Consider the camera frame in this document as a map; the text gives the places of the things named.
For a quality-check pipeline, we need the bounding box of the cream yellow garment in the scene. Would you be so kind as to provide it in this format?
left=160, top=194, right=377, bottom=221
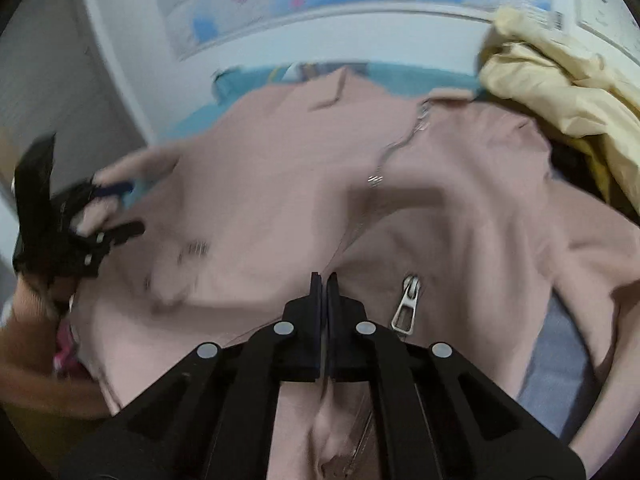
left=477, top=5, right=640, bottom=201

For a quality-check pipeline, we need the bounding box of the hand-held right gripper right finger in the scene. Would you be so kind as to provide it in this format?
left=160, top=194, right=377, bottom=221
left=325, top=272, right=587, bottom=480

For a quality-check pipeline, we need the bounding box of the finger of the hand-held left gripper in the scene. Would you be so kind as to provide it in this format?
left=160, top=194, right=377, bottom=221
left=75, top=220, right=147, bottom=267
left=90, top=177, right=136, bottom=202

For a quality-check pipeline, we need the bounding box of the person's left forearm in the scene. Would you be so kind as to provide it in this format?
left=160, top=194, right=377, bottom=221
left=0, top=280, right=112, bottom=418

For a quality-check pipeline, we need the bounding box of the white wall socket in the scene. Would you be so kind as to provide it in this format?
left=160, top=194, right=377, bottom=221
left=570, top=0, right=632, bottom=41

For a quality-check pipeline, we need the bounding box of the grey wooden door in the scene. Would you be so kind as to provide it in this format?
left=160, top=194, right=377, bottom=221
left=0, top=0, right=148, bottom=161

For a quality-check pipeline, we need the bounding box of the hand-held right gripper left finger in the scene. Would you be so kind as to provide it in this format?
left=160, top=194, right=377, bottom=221
left=59, top=272, right=322, bottom=480

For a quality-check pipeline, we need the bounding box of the pink zip jacket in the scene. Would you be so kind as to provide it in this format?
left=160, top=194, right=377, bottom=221
left=65, top=67, right=640, bottom=480

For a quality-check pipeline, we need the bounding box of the grey blanket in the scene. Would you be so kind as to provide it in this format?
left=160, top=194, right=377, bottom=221
left=515, top=290, right=601, bottom=441

